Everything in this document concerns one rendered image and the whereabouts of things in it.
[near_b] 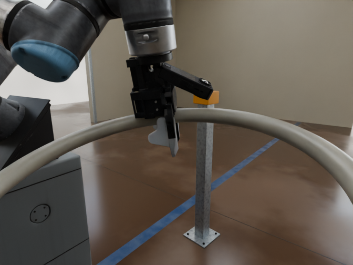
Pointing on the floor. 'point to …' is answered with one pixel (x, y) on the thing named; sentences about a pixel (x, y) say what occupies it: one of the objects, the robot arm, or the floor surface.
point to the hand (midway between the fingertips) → (177, 145)
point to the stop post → (204, 177)
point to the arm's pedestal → (46, 217)
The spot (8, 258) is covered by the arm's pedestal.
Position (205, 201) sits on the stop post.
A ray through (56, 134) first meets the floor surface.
